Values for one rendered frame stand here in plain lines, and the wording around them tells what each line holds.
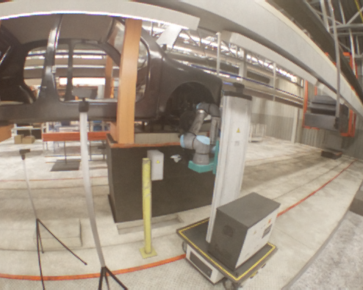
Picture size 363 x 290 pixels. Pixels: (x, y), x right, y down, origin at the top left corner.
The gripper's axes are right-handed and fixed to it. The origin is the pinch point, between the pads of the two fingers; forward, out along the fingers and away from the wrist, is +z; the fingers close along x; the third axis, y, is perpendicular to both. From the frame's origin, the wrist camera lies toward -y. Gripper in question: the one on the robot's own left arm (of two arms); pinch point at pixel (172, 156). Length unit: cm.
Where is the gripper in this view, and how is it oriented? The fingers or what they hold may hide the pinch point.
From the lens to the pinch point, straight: 172.4
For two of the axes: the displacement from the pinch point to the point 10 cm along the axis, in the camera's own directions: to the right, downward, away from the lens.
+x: -4.6, -2.1, 8.7
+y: -0.6, 9.8, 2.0
